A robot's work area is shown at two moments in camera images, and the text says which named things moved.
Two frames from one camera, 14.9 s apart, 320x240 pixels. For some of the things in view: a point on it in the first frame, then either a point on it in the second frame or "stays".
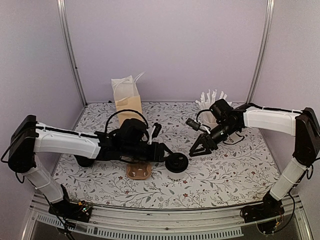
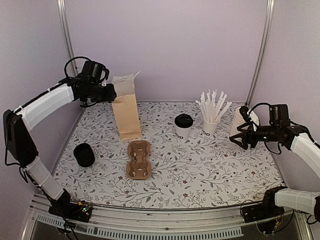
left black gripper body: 132,151 to 97,95
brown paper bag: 127,97 stays
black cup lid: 176,162 to 184,121
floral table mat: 237,173 stays
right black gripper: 202,139 to 251,134
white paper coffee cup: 176,176 to 183,133
